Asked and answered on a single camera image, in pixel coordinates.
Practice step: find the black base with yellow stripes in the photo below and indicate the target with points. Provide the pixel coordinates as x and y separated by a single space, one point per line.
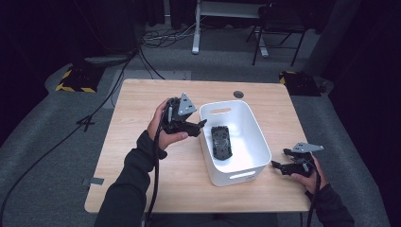
80 78
299 83

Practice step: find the grey table grommet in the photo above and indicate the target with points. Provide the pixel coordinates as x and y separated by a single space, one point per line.
238 94

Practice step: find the black chair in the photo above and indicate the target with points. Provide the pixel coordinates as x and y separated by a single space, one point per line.
280 22

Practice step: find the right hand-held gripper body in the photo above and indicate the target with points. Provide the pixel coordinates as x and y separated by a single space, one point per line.
299 167

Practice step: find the person's right hand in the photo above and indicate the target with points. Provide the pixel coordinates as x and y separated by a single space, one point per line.
312 181

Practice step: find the white plastic bin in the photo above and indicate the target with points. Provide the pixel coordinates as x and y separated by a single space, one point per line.
249 138

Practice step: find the blue toy car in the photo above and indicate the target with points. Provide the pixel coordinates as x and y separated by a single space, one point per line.
221 142

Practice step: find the black tape cross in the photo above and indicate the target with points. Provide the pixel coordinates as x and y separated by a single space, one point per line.
85 122

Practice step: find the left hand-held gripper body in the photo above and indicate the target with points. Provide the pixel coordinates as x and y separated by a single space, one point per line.
183 110

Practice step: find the grey tape strip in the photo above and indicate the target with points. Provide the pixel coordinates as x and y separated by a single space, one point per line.
94 181

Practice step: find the person's left hand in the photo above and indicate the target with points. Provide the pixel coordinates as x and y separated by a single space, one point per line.
157 126

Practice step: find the white desk frame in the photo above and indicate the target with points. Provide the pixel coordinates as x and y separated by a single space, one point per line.
196 31

